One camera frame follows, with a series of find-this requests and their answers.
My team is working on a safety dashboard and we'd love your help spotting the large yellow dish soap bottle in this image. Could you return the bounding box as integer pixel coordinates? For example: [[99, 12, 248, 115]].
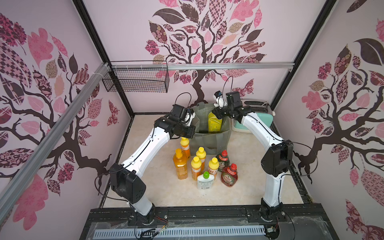
[[208, 112, 223, 133]]

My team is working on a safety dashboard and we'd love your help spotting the orange pump soap bottle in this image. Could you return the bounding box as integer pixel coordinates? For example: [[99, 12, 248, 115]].
[[173, 149, 188, 180]]

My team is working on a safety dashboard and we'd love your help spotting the grey-green shopping bag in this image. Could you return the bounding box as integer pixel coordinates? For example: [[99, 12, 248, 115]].
[[188, 101, 232, 156]]

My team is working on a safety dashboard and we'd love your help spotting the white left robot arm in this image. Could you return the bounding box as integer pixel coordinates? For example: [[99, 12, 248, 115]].
[[109, 114, 196, 225]]

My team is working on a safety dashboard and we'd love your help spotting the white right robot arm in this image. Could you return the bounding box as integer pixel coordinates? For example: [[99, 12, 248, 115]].
[[213, 106, 294, 222]]

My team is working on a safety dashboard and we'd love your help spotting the orange bottle yellow cap rear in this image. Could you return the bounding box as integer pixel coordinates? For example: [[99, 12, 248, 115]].
[[180, 137, 191, 159]]

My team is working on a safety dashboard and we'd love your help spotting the mint green toaster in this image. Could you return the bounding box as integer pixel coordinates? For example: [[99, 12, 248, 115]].
[[231, 99, 275, 134]]

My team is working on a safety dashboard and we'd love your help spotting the orange bottle yellow cap middle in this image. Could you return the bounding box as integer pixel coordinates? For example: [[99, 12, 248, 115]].
[[196, 147, 207, 173]]

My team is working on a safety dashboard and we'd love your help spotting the orange bottle yellow cap front-left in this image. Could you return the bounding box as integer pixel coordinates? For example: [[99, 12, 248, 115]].
[[191, 157, 202, 181]]

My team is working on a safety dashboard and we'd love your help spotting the dark green bottle red cap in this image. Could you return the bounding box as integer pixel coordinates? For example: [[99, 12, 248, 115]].
[[216, 150, 230, 172]]

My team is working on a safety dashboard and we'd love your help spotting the orange bottle yellow cap front-right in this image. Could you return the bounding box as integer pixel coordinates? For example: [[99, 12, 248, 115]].
[[208, 157, 220, 178]]

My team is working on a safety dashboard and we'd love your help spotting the white bottle green cap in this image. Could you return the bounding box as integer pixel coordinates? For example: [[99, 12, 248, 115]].
[[197, 171, 215, 190]]

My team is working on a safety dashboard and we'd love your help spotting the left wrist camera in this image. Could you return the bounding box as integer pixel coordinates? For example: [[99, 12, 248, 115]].
[[169, 104, 196, 126]]

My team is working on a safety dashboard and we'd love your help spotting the black wire basket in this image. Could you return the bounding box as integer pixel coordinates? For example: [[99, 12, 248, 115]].
[[103, 60, 170, 93]]

